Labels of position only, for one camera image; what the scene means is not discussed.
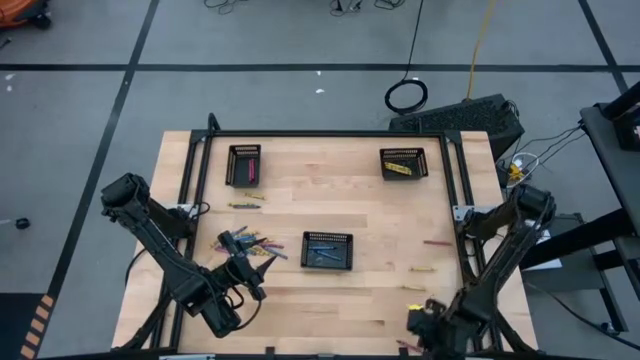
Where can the black side table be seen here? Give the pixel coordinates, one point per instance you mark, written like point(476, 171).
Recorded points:
point(607, 150)

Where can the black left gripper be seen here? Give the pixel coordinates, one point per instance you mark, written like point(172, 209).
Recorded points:
point(245, 277)

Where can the yellow power plug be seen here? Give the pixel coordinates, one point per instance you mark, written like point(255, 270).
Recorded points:
point(515, 172)

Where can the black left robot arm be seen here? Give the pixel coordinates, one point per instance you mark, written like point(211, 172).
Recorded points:
point(150, 235)

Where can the black metal support beam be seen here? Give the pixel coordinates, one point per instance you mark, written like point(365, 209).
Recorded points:
point(575, 240)

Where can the black slotted plastic basket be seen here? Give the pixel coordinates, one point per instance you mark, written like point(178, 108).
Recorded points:
point(312, 262)
point(239, 172)
point(417, 160)

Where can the black table clamp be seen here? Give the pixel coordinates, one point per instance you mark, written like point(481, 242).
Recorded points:
point(403, 351)
point(270, 351)

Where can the orange floor machine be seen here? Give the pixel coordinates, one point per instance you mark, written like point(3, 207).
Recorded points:
point(17, 10)

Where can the pink crayon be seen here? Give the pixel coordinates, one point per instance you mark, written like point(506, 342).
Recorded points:
point(221, 249)
point(251, 170)
point(273, 245)
point(438, 243)
point(406, 344)

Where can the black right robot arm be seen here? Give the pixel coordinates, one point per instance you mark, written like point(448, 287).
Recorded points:
point(505, 250)

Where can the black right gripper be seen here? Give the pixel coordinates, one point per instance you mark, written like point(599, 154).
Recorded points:
point(437, 325)

